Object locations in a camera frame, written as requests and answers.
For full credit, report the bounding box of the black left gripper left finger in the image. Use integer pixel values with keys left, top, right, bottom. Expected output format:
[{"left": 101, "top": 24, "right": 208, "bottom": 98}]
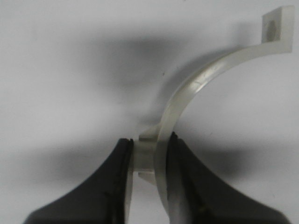
[{"left": 25, "top": 139, "right": 134, "bottom": 224}]

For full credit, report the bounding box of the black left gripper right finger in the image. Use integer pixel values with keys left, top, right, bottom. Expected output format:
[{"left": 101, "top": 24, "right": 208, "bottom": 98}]
[{"left": 166, "top": 133, "right": 289, "bottom": 224}]

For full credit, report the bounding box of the white half pipe clamp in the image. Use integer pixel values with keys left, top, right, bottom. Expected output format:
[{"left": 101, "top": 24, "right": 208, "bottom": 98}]
[{"left": 134, "top": 6, "right": 295, "bottom": 218}]

